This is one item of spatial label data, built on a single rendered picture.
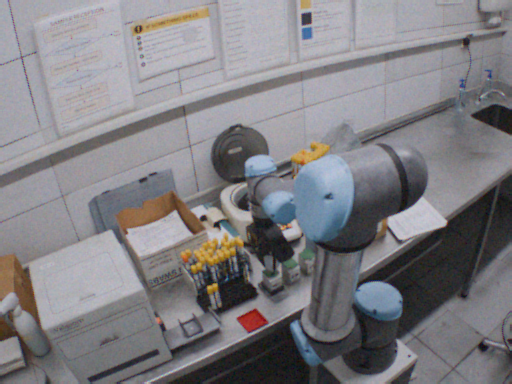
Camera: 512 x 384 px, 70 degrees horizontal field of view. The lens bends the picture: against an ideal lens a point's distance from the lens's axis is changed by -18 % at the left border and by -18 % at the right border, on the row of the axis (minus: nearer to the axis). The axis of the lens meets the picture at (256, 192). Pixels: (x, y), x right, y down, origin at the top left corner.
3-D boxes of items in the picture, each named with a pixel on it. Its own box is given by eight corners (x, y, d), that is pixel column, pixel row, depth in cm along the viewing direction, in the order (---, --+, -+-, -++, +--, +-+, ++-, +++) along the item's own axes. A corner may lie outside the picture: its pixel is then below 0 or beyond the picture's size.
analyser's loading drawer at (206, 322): (159, 357, 110) (154, 347, 107) (150, 342, 115) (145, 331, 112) (223, 328, 118) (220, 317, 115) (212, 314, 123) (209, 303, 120)
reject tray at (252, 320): (248, 333, 118) (248, 331, 118) (236, 319, 123) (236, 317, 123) (268, 323, 121) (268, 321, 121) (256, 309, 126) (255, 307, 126)
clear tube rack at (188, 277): (197, 297, 132) (192, 281, 128) (183, 279, 139) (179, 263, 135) (253, 271, 140) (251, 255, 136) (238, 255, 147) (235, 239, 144)
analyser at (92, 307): (88, 395, 100) (40, 329, 84) (65, 331, 121) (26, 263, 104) (182, 355, 113) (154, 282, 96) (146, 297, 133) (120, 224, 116)
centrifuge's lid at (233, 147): (208, 133, 152) (202, 128, 159) (220, 197, 163) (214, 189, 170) (265, 118, 158) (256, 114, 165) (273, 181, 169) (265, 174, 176)
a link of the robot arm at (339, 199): (362, 354, 94) (414, 170, 59) (305, 378, 90) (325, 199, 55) (340, 318, 103) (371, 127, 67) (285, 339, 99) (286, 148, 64)
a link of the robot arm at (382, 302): (405, 335, 96) (415, 299, 89) (359, 358, 93) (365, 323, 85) (382, 306, 106) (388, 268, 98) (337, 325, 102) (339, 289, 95)
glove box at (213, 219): (215, 263, 145) (211, 241, 140) (186, 227, 163) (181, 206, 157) (247, 248, 150) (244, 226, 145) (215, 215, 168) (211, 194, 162)
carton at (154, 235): (150, 292, 135) (137, 258, 127) (123, 246, 156) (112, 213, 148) (215, 264, 145) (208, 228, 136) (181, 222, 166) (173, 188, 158)
